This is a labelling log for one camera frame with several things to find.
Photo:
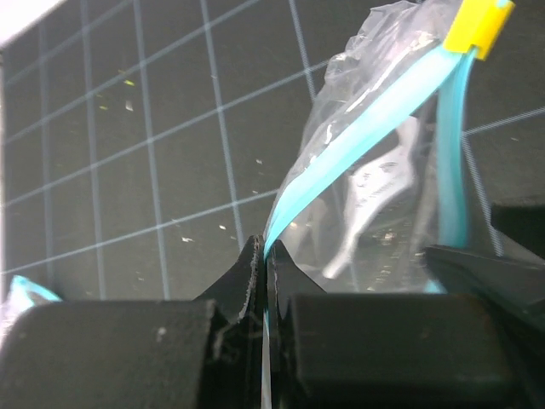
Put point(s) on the spare zip bag blue zipper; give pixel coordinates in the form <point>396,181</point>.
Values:
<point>23,295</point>

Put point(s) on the clear zip bag blue zipper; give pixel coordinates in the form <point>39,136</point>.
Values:
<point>379,176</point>

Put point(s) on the yellow zipper slider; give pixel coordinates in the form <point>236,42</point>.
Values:
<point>477,25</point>

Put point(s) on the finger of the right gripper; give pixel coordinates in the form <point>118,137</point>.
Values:
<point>515,286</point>
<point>522,220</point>

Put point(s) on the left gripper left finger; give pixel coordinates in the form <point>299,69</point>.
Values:
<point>203,353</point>

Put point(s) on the black gridded mat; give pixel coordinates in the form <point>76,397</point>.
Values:
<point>145,141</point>

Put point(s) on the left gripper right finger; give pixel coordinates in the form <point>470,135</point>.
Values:
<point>396,350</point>

